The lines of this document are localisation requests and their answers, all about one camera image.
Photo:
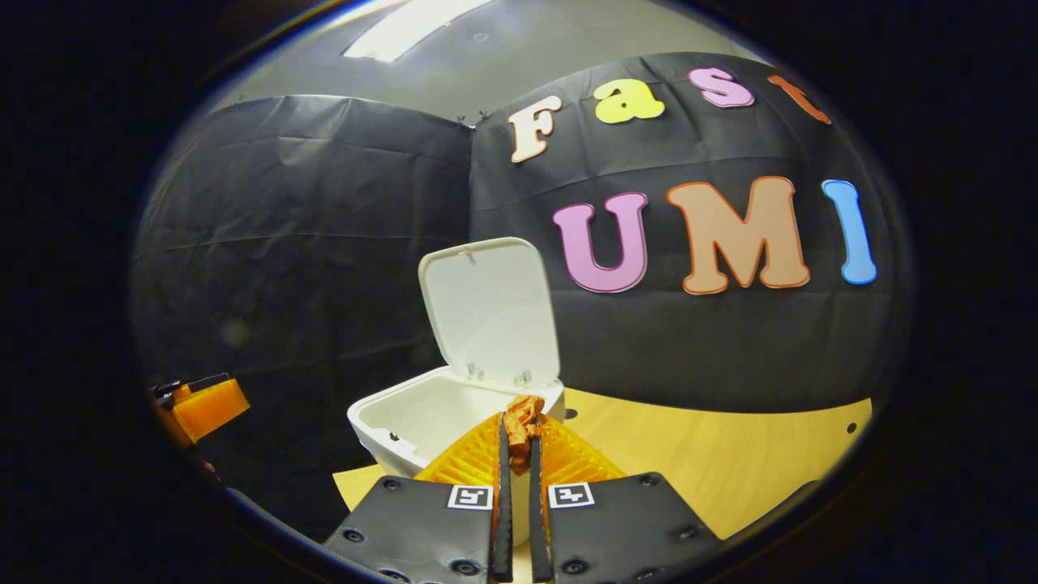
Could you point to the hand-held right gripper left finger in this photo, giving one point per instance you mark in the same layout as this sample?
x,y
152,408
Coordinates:
x,y
405,527

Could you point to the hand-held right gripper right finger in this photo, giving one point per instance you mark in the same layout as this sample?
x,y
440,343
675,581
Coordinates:
x,y
624,527

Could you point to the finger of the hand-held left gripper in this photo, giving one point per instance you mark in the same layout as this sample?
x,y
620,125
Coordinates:
x,y
211,405

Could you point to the orange paper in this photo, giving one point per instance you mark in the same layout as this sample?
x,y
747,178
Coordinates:
x,y
523,422

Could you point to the white desktop garbage bin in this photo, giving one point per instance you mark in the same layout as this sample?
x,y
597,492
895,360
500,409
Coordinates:
x,y
486,316

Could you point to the wooden desktop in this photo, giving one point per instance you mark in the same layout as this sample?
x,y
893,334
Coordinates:
x,y
730,462

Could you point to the ceiling light panel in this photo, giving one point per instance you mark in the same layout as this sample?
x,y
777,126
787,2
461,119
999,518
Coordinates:
x,y
413,28

